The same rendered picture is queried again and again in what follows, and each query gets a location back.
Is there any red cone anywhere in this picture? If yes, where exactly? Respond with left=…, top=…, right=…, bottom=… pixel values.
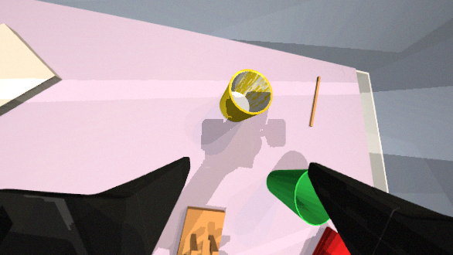
left=312, top=226, right=351, bottom=255

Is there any yellow cup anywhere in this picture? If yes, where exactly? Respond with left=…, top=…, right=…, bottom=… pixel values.
left=220, top=69, right=273, bottom=122

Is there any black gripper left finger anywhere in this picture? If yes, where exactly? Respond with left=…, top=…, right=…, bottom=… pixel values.
left=0, top=157, right=190, bottom=255

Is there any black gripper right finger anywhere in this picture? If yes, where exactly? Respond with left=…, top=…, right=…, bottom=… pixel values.
left=308, top=162, right=453, bottom=255

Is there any beige flat block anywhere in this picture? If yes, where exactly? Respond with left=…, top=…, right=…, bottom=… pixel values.
left=0, top=23, right=62, bottom=117

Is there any green cup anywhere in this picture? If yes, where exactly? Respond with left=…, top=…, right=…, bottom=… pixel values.
left=267, top=169, right=330, bottom=226

